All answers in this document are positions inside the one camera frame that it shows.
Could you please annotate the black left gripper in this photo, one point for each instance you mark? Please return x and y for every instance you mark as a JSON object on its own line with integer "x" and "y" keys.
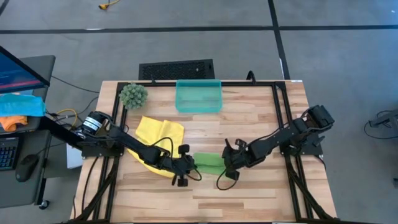
{"x": 178, "y": 166}

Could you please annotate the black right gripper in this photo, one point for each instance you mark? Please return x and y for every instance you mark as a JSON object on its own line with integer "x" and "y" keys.
{"x": 239, "y": 158}

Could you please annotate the green microfiber towel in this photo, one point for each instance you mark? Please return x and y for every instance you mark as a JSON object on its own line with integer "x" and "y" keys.
{"x": 208, "y": 161}

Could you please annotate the yellow microfiber towel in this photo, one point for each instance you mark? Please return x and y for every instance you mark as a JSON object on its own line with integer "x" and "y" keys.
{"x": 161, "y": 133}

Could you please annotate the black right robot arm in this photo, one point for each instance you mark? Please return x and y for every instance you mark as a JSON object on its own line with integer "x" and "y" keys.
{"x": 280, "y": 140}

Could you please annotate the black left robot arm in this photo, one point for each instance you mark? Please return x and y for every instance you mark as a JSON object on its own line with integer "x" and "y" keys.
{"x": 130, "y": 144}

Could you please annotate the teal plastic basket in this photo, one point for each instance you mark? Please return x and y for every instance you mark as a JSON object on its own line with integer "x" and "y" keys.
{"x": 199, "y": 96}

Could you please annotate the artificial green potted plant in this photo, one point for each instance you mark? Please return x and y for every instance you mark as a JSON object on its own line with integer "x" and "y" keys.
{"x": 133, "y": 96}

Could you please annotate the small table clamp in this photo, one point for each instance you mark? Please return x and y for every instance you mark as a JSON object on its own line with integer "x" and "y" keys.
{"x": 153, "y": 79}

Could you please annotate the black computer tower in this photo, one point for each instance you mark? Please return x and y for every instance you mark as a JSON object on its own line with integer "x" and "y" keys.
{"x": 175, "y": 70}

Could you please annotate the white box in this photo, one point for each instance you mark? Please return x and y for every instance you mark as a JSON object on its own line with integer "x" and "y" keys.
{"x": 73, "y": 157}

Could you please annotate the black support beam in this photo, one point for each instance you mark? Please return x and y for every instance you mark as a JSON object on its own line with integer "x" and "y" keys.
{"x": 59, "y": 130}

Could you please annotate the black caster wheel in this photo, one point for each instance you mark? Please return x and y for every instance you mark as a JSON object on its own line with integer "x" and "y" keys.
{"x": 44, "y": 204}

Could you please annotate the grey rolling desk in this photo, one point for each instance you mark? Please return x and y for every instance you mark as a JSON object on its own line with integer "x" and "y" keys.
{"x": 31, "y": 189}

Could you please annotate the black computer mouse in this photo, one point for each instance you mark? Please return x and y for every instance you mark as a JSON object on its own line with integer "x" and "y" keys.
{"x": 26, "y": 167}

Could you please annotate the blue cloth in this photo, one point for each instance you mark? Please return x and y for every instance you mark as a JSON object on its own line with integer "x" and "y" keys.
{"x": 18, "y": 105}

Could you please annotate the black keyboard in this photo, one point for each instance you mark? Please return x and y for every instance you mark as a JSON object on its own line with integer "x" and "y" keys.
{"x": 7, "y": 154}

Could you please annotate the orange cloth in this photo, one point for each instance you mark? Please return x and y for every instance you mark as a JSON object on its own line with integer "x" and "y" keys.
{"x": 11, "y": 122}

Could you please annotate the desk computer monitor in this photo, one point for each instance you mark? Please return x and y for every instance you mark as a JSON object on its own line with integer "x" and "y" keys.
{"x": 15, "y": 74}

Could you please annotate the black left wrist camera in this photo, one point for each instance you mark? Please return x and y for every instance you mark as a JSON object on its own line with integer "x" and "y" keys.
{"x": 183, "y": 149}

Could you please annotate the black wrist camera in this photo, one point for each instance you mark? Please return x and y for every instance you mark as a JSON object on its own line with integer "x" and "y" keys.
{"x": 241, "y": 143}
{"x": 183, "y": 149}

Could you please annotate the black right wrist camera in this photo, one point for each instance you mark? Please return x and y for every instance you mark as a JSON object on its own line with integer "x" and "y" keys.
{"x": 241, "y": 143}

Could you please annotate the black aluminium table frame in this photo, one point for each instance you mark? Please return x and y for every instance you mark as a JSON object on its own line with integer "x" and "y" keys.
{"x": 264, "y": 84}

